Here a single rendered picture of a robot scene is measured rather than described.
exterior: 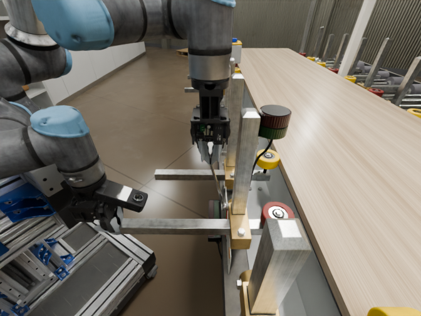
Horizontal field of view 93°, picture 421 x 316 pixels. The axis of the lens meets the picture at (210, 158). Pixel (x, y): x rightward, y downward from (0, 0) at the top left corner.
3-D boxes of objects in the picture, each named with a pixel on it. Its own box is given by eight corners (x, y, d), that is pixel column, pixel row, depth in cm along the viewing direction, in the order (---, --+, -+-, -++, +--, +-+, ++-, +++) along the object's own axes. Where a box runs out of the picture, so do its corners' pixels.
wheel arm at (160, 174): (155, 182, 77) (153, 173, 74) (157, 176, 80) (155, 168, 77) (269, 182, 77) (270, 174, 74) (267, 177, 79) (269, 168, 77)
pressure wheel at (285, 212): (259, 251, 54) (266, 225, 47) (254, 225, 61) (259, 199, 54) (288, 251, 54) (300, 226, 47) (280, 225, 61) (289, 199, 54)
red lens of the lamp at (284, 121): (260, 128, 37) (262, 117, 36) (255, 114, 42) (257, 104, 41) (293, 128, 37) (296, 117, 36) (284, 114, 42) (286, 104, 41)
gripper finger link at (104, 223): (113, 222, 54) (103, 200, 49) (119, 222, 54) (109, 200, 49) (105, 237, 50) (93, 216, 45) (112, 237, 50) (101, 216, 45)
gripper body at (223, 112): (191, 147, 40) (186, 86, 33) (194, 127, 47) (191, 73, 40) (228, 147, 40) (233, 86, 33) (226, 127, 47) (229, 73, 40)
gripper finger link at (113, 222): (103, 232, 57) (91, 212, 51) (124, 232, 57) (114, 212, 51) (98, 242, 54) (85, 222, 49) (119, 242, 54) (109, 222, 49)
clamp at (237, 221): (230, 249, 52) (231, 238, 49) (227, 207, 63) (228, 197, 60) (252, 249, 52) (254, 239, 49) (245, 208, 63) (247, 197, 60)
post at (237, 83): (225, 192, 86) (232, 74, 57) (224, 186, 88) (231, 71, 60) (233, 192, 86) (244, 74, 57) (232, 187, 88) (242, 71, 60)
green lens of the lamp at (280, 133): (259, 139, 39) (260, 129, 38) (254, 125, 44) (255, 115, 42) (289, 139, 39) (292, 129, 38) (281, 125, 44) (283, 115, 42)
